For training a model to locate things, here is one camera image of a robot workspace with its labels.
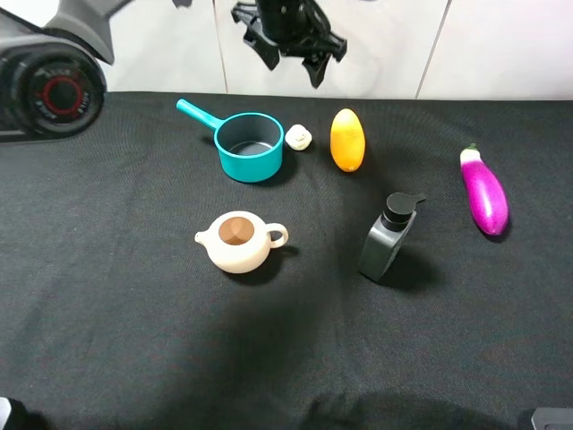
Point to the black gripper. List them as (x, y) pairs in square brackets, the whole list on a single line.
[(290, 28)]

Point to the small white garlic toy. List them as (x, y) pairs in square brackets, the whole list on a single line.
[(298, 138)]

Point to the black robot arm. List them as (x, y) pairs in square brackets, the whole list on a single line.
[(52, 85)]

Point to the grey corner object right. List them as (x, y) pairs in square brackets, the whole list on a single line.
[(552, 419)]

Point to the orange yellow mango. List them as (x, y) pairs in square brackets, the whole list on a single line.
[(347, 140)]

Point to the beige ceramic teapot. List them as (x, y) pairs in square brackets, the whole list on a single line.
[(240, 241)]

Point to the black pump dispenser bottle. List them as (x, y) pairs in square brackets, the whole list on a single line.
[(387, 233)]

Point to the purple eggplant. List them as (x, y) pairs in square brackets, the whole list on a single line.
[(487, 200)]

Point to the black table cloth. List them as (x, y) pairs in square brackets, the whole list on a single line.
[(113, 317)]

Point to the teal saucepan with handle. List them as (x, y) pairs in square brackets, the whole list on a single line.
[(249, 144)]

